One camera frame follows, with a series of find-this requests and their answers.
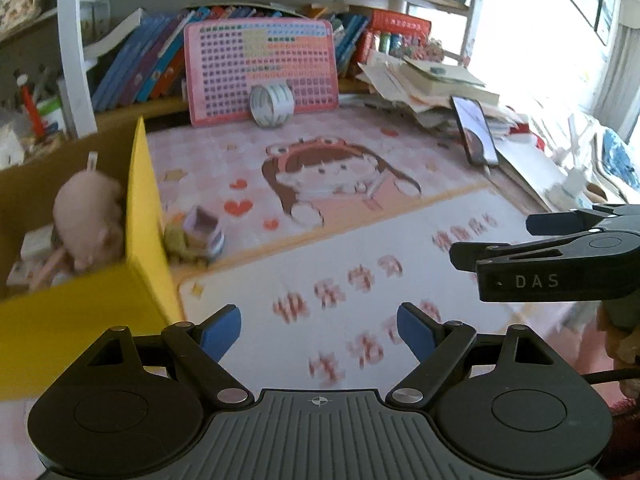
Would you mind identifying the toy dump truck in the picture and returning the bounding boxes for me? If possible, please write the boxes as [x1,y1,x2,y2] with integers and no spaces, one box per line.
[163,205,224,266]

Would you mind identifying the pink handheld fan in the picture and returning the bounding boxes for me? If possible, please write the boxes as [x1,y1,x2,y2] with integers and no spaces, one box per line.
[29,247,67,292]

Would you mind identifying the pink plush pig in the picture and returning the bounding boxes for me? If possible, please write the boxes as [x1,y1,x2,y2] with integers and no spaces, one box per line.
[53,169,125,273]

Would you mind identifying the large white charger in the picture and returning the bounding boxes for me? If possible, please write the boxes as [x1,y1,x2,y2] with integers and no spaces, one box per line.
[20,224,54,261]

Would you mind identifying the clear tape roll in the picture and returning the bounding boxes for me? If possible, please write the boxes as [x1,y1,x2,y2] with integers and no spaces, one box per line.
[250,82,295,128]

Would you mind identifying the small white red box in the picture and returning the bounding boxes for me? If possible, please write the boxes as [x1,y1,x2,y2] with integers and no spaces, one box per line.
[6,261,32,287]

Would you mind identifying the smartphone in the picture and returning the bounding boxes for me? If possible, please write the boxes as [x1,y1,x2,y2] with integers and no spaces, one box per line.
[450,96,499,167]

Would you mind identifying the pink checkered tablecloth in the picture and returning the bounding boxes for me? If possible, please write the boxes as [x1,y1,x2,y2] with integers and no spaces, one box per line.
[0,104,616,480]

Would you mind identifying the yellow cardboard box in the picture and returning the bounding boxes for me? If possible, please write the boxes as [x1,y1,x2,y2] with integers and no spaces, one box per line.
[1,122,183,401]

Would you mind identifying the stack of papers and books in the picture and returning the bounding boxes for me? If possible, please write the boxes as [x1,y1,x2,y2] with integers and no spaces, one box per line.
[357,54,597,212]

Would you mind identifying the red book box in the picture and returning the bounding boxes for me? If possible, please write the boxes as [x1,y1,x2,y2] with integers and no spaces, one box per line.
[352,6,432,63]

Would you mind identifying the pink keyboard learning board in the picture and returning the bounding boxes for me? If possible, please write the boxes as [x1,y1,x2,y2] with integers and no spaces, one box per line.
[183,18,338,127]

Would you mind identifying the row of books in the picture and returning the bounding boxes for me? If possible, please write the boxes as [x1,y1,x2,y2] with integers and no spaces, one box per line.
[91,6,348,113]

